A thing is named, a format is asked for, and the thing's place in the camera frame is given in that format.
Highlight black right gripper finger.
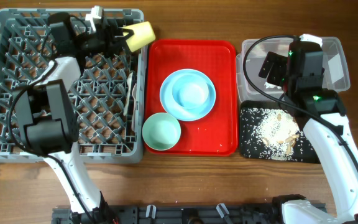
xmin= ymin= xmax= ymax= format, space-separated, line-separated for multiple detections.
xmin=259 ymin=52 xmax=278 ymax=78
xmin=267 ymin=55 xmax=288 ymax=86

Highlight yellow plastic cup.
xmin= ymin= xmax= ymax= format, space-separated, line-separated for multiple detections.
xmin=125 ymin=22 xmax=156 ymax=52

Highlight white plastic fork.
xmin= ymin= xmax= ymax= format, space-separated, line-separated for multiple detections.
xmin=123 ymin=72 xmax=133 ymax=116

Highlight rice and food scraps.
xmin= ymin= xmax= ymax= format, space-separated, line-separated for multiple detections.
xmin=241 ymin=107 xmax=316 ymax=161

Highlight small green bowl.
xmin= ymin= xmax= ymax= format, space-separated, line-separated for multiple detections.
xmin=172 ymin=73 xmax=209 ymax=109

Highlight light blue plate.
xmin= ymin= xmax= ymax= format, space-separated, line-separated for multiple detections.
xmin=160 ymin=69 xmax=216 ymax=121

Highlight white napkin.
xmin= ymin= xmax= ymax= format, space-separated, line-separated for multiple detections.
xmin=264 ymin=82 xmax=282 ymax=90

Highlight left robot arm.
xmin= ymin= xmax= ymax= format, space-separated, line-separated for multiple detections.
xmin=6 ymin=6 xmax=155 ymax=223

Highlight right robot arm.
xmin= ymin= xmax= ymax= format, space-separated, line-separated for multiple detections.
xmin=260 ymin=36 xmax=358 ymax=223

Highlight grey dishwasher rack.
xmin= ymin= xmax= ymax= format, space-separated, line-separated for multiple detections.
xmin=0 ymin=8 xmax=147 ymax=164

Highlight clear plastic bin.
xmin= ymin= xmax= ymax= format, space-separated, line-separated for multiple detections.
xmin=236 ymin=37 xmax=351 ymax=102

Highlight black tray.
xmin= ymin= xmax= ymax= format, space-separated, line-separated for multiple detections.
xmin=238 ymin=100 xmax=323 ymax=164

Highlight red plastic tray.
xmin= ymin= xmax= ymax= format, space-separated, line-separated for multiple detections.
xmin=144 ymin=39 xmax=239 ymax=156

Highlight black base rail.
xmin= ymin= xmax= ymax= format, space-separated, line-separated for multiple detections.
xmin=51 ymin=202 xmax=328 ymax=224

